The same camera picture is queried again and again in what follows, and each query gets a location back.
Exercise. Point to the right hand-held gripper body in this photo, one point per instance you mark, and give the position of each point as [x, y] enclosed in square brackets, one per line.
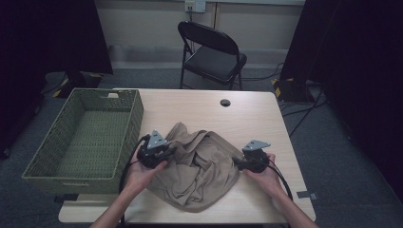
[255, 155]

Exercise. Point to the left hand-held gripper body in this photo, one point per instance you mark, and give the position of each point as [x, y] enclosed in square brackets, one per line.
[153, 152]

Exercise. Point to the beige shorts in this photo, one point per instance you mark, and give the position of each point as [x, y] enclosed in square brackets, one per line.
[199, 174]

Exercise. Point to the green woven basket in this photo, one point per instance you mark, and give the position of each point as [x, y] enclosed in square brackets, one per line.
[92, 139]

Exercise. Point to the person's left hand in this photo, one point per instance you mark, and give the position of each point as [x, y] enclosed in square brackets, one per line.
[142, 175]

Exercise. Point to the person's right hand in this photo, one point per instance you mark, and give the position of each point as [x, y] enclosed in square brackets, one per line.
[267, 179]

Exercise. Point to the grey tape strip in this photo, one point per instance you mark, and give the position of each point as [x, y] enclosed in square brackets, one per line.
[305, 195]
[66, 198]

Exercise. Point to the black stand base yellow tape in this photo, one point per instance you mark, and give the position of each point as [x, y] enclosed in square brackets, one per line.
[291, 90]

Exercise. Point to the black folding chair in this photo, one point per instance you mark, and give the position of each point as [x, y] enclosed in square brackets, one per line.
[215, 60]

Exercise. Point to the black curtain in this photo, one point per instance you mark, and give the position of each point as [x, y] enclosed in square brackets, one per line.
[47, 47]
[355, 63]

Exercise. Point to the thin wall pipe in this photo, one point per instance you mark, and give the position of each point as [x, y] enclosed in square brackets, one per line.
[216, 15]

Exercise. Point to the white wall outlet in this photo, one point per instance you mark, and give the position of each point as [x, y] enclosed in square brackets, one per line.
[195, 5]

